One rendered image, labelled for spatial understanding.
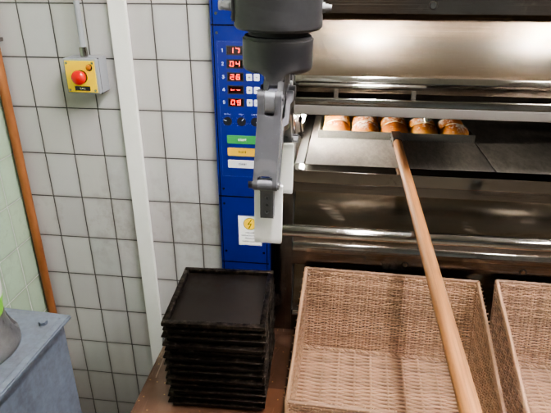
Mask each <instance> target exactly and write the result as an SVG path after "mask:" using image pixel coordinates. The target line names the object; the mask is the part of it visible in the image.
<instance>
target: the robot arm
mask: <svg viewBox="0 0 551 413"><path fill-rule="evenodd" d="M331 8H332V5H329V4H326V3H325V2H323V0H223V1H222V0H218V10H227V11H231V16H230V18H231V20H232V21H234V25H235V28H236V29H238V30H242V31H248V33H246V34H245V35H244V36H243V66H244V69H245V70H247V71H249V72H252V73H255V74H256V73H259V74H261V75H263V76H264V81H263V84H261V89H258V90H257V128H256V141H255V153H254V166H253V181H248V188H252V189H253V190H254V241H255V242H256V243H279V244H281V242H282V211H283V193H290V194H291V193H293V175H294V143H297V142H298V134H293V133H294V130H295V127H294V105H295V98H296V85H294V75H299V74H303V73H306V72H308V71H310V69H311V68H312V57H313V37H312V36H311V35H310V34H309V33H310V32H315V31H318V30H319V29H321V28H322V20H323V15H322V14H323V13H325V11H331ZM262 177H270V178H262ZM2 296H3V290H2V284H1V280H0V365H1V364H2V363H3V362H4V361H5V360H7V359H8V358H9V357H10V356H11V355H12V354H13V353H14V352H15V350H16V349H17V348H18V346H19V344H20V340H21V333H20V326H19V325H18V323H17V322H16V321H15V320H14V319H13V318H11V317H10V316H9V315H8V314H7V312H6V311H5V308H4V306H3V303H2Z"/></svg>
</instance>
